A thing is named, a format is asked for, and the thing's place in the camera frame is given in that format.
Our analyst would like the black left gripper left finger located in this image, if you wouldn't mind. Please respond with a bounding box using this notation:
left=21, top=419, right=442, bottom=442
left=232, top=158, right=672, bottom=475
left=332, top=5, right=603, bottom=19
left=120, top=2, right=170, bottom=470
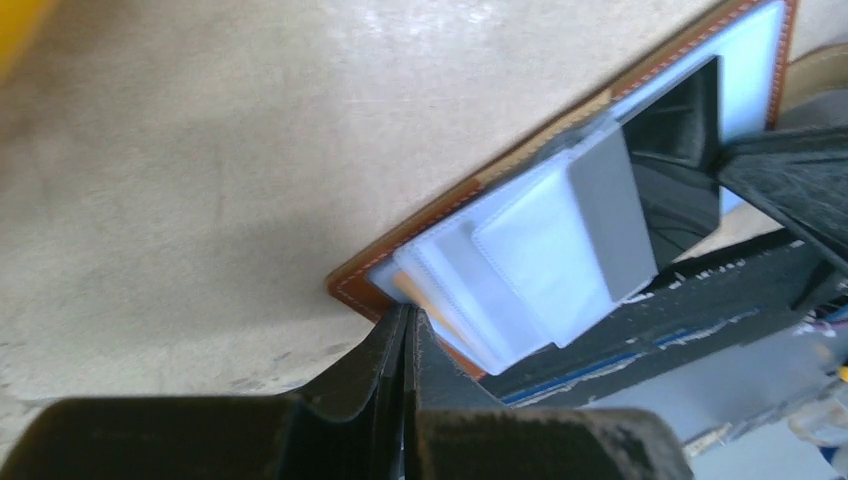
left=1, top=305, right=408, bottom=479

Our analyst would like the brown leather card holder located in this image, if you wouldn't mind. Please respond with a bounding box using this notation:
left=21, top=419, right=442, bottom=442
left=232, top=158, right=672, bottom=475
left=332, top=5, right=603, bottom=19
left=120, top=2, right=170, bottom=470
left=325, top=0, right=848, bottom=382

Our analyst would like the gold card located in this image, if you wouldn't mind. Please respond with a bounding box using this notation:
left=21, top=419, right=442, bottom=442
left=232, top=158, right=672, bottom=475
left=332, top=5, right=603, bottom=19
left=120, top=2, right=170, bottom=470
left=392, top=271, right=465, bottom=345

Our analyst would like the black card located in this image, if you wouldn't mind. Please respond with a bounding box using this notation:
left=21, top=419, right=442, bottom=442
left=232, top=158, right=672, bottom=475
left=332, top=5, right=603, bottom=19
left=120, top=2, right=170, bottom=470
left=623, top=57, right=721, bottom=270

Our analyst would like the black metal base rail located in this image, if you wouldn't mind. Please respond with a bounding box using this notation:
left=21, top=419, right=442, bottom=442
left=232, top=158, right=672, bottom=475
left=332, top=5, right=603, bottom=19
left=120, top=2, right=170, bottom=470
left=481, top=229, right=847, bottom=407

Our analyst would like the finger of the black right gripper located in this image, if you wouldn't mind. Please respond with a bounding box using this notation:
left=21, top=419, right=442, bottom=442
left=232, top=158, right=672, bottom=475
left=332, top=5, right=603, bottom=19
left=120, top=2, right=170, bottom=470
left=715, top=125, right=847, bottom=274

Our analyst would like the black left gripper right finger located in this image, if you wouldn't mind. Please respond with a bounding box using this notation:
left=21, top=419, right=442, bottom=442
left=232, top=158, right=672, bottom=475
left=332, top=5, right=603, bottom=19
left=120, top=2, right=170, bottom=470
left=404, top=307, right=693, bottom=479

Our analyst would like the yellow bin with black cards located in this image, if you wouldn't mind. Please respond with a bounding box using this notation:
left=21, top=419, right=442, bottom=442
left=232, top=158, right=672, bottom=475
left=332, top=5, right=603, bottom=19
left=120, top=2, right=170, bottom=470
left=1, top=0, right=55, bottom=78

